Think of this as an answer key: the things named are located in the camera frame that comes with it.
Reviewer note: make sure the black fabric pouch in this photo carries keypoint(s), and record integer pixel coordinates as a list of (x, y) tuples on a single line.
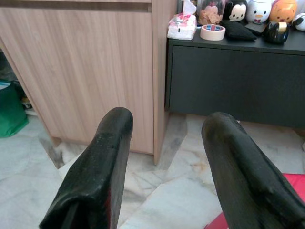
[(238, 31)]

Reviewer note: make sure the black low console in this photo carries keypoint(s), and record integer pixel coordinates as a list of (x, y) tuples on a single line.
[(226, 78)]

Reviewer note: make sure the orange bear plush toy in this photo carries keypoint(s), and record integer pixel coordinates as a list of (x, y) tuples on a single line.
[(283, 12)]

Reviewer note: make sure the black mouse plush toy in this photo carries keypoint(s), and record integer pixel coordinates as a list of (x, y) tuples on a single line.
[(236, 12)]

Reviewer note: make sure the green shopping bag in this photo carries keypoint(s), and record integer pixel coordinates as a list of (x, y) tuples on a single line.
[(10, 112)]

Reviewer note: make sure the white pink tissue pack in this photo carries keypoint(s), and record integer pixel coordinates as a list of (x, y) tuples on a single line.
[(181, 27)]

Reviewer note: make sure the small white black plush toy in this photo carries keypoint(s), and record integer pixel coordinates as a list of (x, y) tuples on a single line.
[(299, 22)]

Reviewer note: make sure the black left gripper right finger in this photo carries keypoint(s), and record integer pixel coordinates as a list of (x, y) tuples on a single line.
[(243, 171)]

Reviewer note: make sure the light wooden cabinet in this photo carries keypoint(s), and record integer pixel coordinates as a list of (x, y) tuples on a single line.
[(83, 59)]

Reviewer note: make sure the clear plastic snack jar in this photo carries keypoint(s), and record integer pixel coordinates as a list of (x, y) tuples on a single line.
[(210, 13)]

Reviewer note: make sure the white duck plush toy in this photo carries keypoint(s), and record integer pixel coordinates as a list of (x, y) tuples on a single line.
[(258, 10)]

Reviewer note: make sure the red plastic stool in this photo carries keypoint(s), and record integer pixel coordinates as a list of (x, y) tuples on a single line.
[(295, 188)]

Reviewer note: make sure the beige masking tape roll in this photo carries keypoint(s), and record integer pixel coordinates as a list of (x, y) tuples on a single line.
[(212, 33)]

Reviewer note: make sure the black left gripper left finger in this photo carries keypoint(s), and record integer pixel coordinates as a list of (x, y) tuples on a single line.
[(100, 167)]

